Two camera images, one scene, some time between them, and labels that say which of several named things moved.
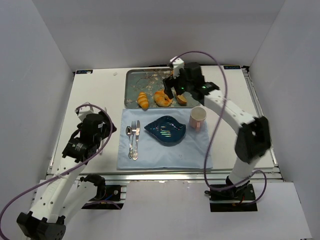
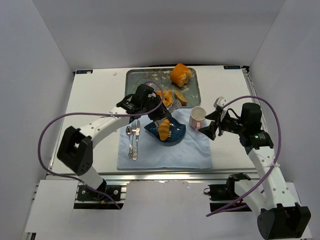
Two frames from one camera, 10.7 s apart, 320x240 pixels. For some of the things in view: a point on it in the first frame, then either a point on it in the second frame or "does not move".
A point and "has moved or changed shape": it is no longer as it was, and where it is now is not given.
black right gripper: (173, 81) -> (217, 124)
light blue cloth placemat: (193, 151) does not move
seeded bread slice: (182, 99) does not move
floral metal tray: (150, 81) does not move
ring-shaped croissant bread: (161, 99) does not move
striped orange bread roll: (142, 100) has moved or changed shape
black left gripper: (104, 127) -> (158, 113)
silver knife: (137, 135) does not move
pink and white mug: (197, 117) does not move
